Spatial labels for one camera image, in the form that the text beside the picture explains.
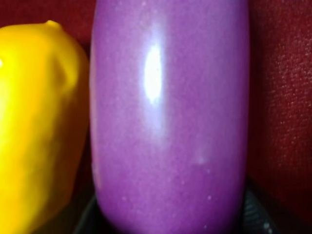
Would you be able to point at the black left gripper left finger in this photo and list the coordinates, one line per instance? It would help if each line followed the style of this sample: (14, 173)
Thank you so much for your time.
(92, 220)

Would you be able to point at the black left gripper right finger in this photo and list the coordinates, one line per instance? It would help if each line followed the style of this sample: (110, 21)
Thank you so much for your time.
(254, 218)

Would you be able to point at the purple toy eggplant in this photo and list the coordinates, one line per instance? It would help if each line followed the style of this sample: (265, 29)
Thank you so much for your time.
(169, 88)

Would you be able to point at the yellow toy mango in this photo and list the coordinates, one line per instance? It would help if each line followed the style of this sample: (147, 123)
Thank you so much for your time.
(44, 117)

